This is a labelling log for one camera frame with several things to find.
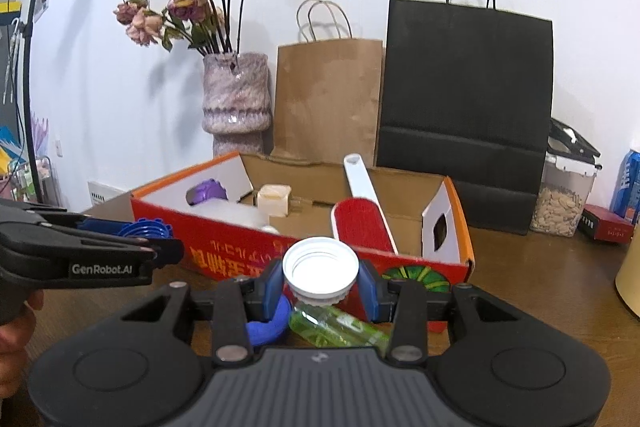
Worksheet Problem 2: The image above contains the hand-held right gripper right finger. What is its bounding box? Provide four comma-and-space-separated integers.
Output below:
357, 259, 518, 360

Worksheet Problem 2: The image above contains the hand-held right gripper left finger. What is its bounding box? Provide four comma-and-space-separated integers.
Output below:
122, 259, 286, 362

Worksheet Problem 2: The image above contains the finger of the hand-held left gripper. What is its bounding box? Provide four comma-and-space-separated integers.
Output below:
0, 227, 186, 267
0, 198, 132, 238

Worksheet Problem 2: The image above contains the blue ridged bottle cap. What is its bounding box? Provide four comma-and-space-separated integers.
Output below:
117, 218, 173, 240

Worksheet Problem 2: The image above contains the white plastic screw lid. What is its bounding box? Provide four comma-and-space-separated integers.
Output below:
281, 237, 360, 306

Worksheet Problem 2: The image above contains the orange cardboard box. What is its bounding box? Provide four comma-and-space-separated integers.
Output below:
131, 151, 475, 333

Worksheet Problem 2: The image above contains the white and red lint brush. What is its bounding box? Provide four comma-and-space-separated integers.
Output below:
330, 154, 399, 255

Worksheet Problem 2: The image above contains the person's left hand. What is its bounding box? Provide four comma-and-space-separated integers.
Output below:
0, 292, 45, 400

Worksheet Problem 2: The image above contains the green transparent bottle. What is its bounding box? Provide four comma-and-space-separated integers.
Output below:
289, 302, 391, 349

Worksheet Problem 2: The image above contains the purple plastic cap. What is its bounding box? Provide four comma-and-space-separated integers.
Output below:
186, 179, 228, 206

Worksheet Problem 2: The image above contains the beige cube container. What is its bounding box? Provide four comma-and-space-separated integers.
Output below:
256, 184, 292, 218

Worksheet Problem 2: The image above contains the pink mottled ceramic vase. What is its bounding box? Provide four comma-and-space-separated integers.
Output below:
201, 52, 273, 158

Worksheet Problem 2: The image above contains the black light stand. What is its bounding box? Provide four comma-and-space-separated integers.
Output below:
20, 0, 68, 208

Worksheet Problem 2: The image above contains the brown paper bag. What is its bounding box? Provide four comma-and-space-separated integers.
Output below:
270, 0, 385, 168

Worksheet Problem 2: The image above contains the clear jar of seeds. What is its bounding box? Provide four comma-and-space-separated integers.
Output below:
530, 118, 602, 238

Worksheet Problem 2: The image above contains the black paper bag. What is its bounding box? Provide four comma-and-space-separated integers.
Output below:
375, 0, 555, 236

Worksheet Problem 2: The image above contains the small red box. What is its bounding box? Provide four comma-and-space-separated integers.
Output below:
577, 204, 635, 244

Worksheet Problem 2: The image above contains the cream coloured container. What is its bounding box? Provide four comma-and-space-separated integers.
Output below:
615, 241, 640, 320

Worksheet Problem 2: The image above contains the blue drink can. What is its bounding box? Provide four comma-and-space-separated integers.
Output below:
611, 149, 640, 225

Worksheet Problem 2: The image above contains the blue plastic ring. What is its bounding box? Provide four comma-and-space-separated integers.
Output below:
245, 294, 293, 348

